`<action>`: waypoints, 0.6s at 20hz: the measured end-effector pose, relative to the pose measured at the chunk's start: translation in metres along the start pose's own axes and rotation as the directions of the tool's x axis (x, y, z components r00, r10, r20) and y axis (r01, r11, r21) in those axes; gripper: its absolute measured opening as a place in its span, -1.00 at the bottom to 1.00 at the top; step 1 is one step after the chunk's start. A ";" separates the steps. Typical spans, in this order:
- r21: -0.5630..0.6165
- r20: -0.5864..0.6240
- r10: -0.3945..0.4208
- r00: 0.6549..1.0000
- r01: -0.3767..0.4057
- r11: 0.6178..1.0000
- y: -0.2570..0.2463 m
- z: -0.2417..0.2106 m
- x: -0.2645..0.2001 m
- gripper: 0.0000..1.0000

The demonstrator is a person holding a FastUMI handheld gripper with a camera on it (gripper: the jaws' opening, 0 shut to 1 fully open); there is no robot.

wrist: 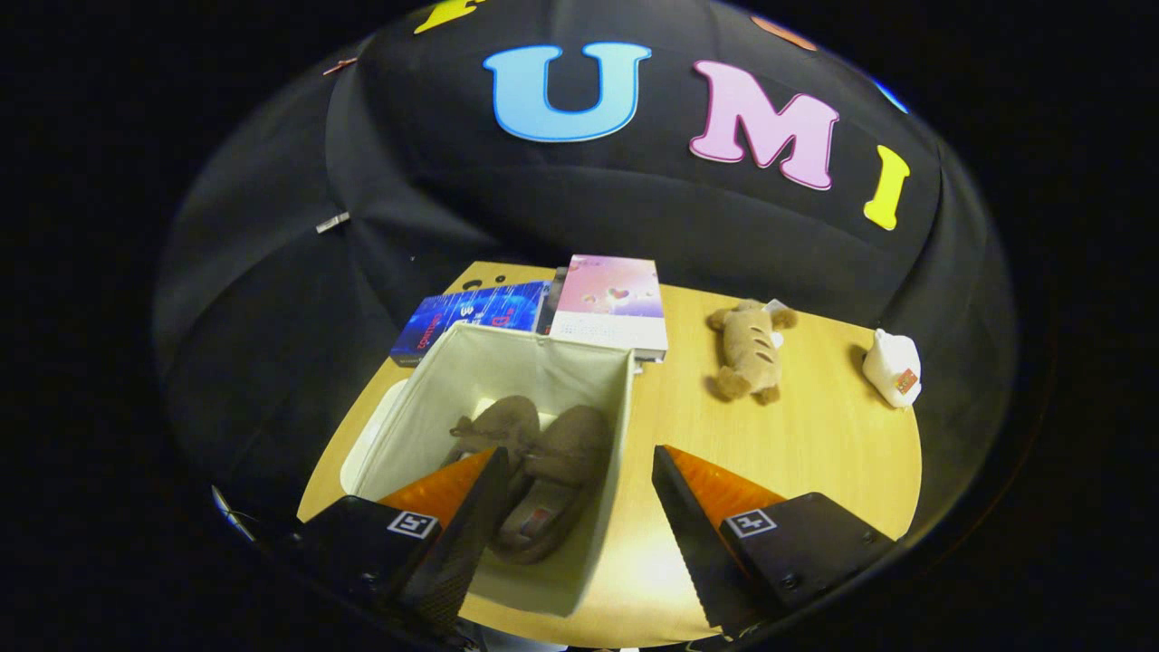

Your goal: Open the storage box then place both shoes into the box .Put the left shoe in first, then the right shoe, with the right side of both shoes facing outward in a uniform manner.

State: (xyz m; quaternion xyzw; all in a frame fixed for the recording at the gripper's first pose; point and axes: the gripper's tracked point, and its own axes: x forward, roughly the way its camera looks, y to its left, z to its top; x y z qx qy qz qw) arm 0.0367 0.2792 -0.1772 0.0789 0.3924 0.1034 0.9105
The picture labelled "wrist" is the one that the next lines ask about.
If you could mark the brown fuzzy shoe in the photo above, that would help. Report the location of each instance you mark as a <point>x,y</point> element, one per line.
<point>561,453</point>
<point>502,421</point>

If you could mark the black backdrop cloth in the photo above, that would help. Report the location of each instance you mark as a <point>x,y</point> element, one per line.
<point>634,217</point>

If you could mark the white plush toy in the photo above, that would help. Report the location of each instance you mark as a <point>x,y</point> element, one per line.
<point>892,367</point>

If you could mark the blue book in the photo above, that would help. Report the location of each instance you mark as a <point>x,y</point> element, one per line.
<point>453,312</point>

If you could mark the white cloth clip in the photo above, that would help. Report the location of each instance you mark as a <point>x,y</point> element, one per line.
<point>332,222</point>

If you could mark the brown bread plush toy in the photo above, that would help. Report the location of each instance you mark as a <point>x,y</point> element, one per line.
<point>750,349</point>

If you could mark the dark grey book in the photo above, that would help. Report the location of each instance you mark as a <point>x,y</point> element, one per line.
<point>548,308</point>

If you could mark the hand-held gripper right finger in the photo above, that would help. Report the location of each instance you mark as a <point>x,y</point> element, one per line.
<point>693,543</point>

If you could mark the pink book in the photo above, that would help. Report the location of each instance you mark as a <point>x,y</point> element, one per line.
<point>607,303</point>

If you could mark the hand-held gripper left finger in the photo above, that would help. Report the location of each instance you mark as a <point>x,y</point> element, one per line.
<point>457,552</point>

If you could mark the cream fabric storage box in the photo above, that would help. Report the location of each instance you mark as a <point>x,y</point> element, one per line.
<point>507,362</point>

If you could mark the red cloth clip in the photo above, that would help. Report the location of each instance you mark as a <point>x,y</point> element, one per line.
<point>340,65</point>

